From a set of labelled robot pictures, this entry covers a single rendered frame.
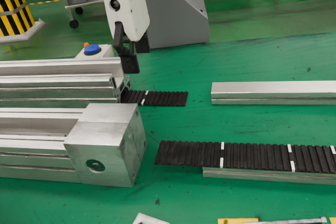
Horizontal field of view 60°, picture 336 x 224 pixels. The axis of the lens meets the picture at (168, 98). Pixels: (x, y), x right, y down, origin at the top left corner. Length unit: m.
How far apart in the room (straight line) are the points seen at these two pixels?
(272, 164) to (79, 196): 0.30
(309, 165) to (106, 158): 0.29
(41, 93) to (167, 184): 0.37
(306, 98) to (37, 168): 0.51
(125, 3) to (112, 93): 0.20
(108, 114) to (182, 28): 0.45
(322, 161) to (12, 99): 0.66
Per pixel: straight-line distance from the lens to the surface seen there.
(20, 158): 0.54
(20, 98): 0.77
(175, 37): 0.87
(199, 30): 0.86
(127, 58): 0.56
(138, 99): 0.66
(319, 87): 0.63
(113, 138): 0.44
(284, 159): 0.47
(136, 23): 0.54
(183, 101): 0.63
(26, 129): 0.61
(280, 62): 0.77
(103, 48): 0.81
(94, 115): 0.50
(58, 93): 0.68
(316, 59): 0.79
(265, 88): 0.61
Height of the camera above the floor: 1.16
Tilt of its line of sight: 35 degrees down
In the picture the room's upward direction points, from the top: 10 degrees counter-clockwise
